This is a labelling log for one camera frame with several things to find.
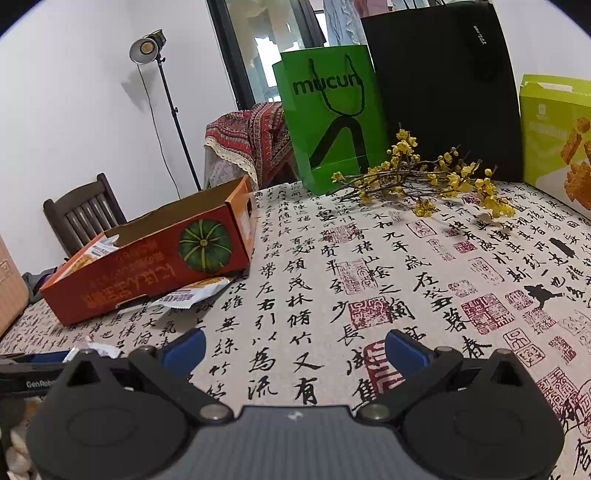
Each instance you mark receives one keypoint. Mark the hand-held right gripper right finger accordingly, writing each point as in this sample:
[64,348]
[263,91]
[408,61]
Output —
[404,350]

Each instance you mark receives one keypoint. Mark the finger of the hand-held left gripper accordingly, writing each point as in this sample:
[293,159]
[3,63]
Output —
[46,357]

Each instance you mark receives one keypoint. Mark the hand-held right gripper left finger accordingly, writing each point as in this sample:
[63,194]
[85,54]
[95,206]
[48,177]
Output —
[187,350]

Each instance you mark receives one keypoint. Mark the white cracker snack packet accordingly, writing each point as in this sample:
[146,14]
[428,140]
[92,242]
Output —
[194,293]
[99,349]
[90,256]

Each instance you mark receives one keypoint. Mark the orange pumpkin print cardboard box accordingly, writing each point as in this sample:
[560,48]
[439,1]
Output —
[138,277]

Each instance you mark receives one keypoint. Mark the brown cardboard box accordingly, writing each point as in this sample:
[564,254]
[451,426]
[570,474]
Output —
[11,295]

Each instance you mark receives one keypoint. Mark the dark cloth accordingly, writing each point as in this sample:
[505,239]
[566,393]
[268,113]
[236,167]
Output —
[39,284]

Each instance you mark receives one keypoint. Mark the calligraphy printed tablecloth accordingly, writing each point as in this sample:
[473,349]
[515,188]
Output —
[300,277]

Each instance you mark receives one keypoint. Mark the dark wooden chair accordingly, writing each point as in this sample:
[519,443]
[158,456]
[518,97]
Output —
[87,217]

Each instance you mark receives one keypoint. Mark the grey lace cloth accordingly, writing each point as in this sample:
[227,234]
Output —
[221,168]

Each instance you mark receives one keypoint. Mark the yellow flower branch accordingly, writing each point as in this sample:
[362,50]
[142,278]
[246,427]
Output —
[404,146]

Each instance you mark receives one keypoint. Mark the red patterned woven cloth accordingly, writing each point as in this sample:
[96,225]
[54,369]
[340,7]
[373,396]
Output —
[258,138]

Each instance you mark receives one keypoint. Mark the green paper bag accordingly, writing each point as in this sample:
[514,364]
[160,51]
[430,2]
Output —
[300,138]

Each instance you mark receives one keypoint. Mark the yellow-green snack carton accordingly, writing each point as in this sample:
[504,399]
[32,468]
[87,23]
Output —
[540,138]

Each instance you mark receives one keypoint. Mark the black paper bag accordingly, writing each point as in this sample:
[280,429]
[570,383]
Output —
[438,92]

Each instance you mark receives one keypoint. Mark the studio light on stand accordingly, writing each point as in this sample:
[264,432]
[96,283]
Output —
[145,46]

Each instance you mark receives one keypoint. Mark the dark framed glass door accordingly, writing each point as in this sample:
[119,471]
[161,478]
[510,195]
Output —
[263,46]

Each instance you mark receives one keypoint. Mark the light blue hanging garment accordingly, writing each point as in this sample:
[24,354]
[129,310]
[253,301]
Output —
[339,23]

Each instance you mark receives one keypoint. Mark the pink hanging garment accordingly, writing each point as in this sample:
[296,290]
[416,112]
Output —
[376,7]

